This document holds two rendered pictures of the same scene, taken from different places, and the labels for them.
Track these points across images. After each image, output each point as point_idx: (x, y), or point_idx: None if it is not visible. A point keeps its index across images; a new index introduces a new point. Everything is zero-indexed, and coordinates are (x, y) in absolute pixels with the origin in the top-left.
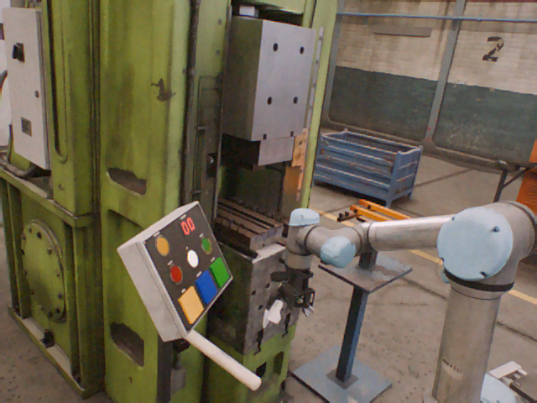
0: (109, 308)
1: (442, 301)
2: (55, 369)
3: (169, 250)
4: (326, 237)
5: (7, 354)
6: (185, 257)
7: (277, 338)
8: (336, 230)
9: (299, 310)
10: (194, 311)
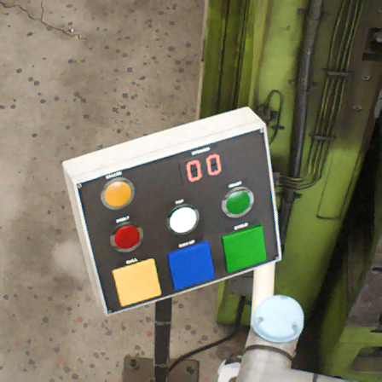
0: (241, 100)
1: None
2: (195, 101)
3: (128, 202)
4: (248, 378)
5: (159, 33)
6: (164, 215)
7: None
8: (280, 376)
9: None
10: (135, 293)
